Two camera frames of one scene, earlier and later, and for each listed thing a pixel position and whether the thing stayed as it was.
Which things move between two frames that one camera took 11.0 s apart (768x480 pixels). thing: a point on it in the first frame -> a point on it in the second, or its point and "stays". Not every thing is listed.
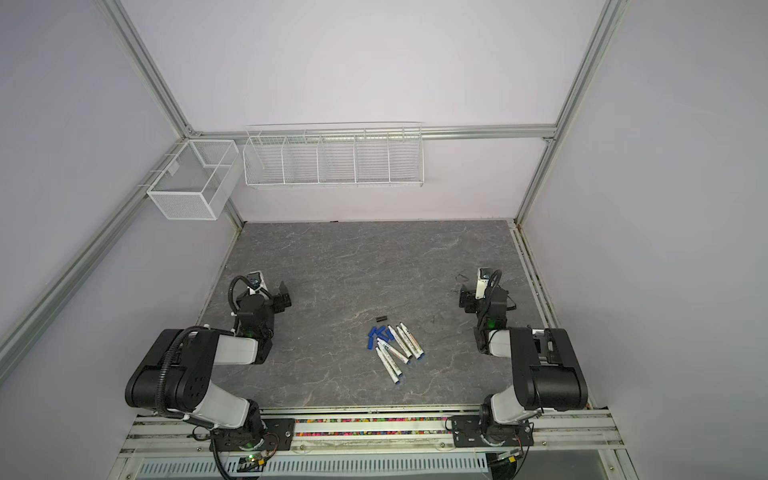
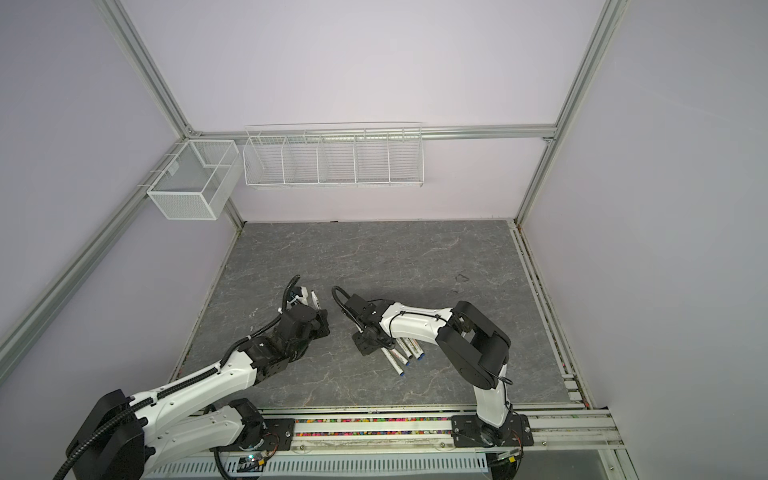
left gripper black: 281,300 -> 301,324
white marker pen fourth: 418,351 stays
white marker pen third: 403,347 stays
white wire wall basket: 333,155 stays
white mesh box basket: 196,184 stays
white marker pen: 387,366 -> 315,300
